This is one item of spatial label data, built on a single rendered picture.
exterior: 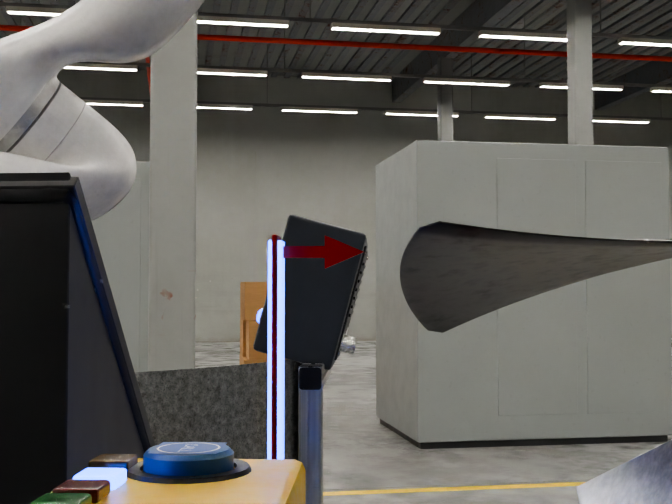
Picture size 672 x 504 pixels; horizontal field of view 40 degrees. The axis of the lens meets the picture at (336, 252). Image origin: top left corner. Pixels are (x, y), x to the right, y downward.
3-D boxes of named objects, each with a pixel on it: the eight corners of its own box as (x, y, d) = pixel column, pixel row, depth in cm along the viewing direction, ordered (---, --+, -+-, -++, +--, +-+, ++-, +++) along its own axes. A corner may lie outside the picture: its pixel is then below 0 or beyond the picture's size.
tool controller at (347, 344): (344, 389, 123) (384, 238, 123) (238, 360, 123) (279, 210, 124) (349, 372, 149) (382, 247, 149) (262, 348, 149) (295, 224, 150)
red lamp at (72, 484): (97, 504, 35) (97, 488, 35) (50, 504, 35) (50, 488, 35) (111, 494, 36) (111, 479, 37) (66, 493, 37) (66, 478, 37)
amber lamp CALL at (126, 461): (127, 474, 40) (128, 460, 40) (87, 474, 40) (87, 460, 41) (138, 466, 42) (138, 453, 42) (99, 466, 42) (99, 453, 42)
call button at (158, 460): (225, 493, 39) (226, 452, 39) (132, 492, 39) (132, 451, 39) (239, 474, 43) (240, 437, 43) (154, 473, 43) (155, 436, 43)
